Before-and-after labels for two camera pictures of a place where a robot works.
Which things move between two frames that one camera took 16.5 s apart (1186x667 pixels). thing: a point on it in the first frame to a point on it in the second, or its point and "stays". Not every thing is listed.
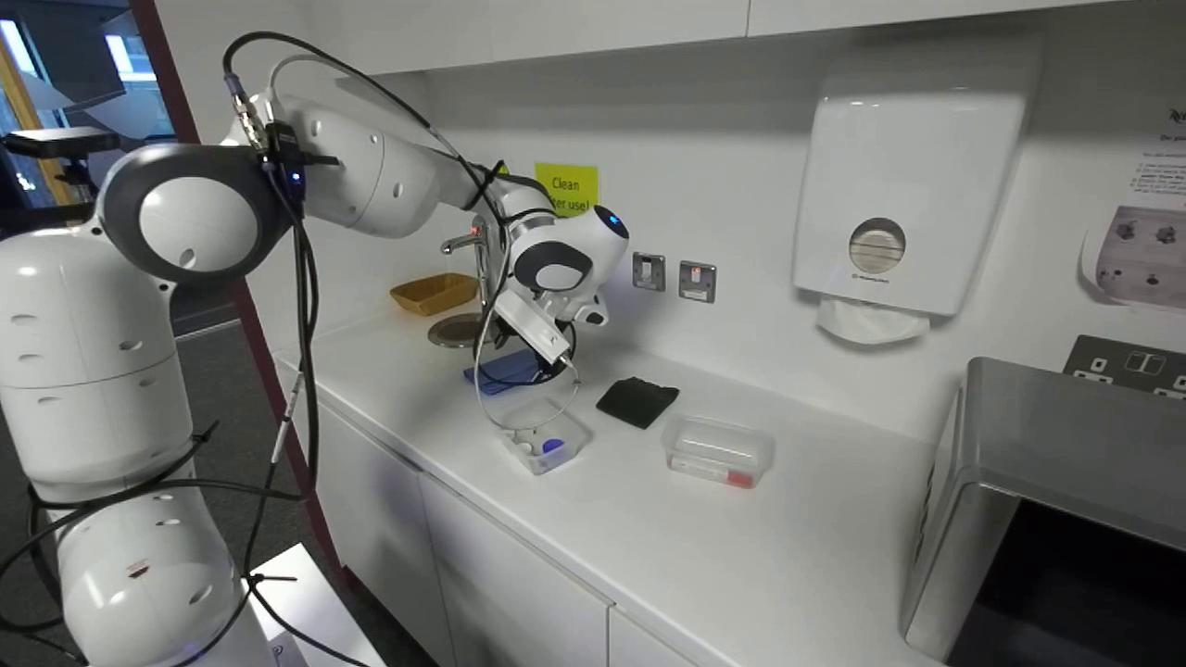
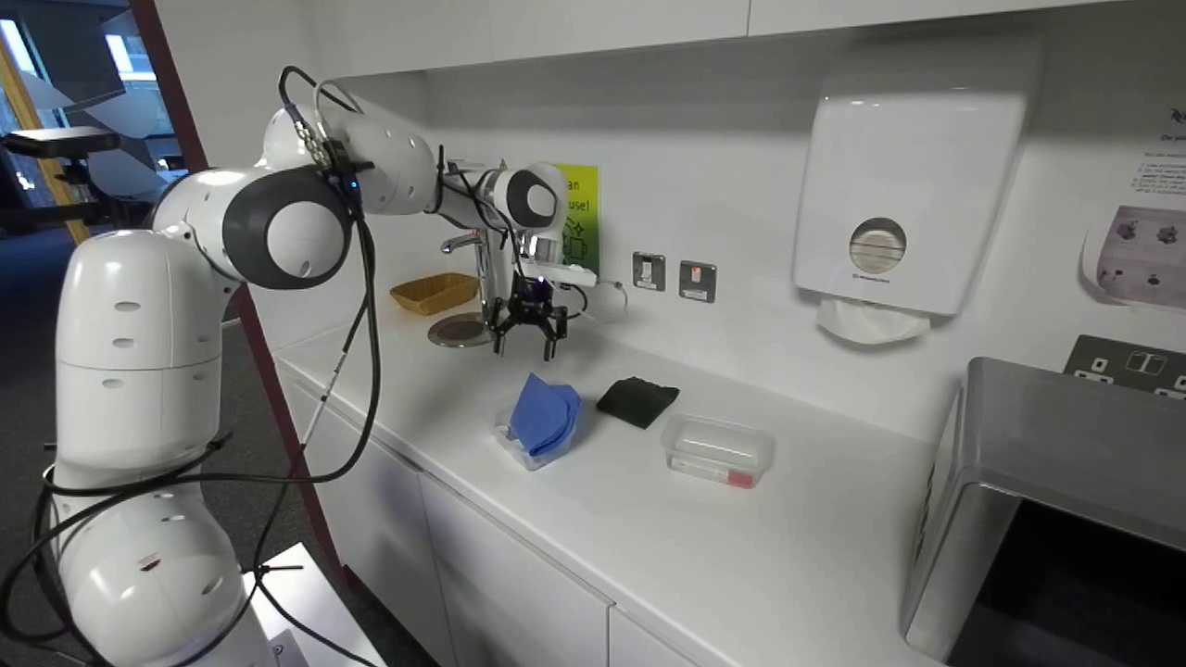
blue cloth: (500, 373) to (546, 415)
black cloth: (636, 403) stays
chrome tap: (462, 242) stays
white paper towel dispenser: (904, 201) stays
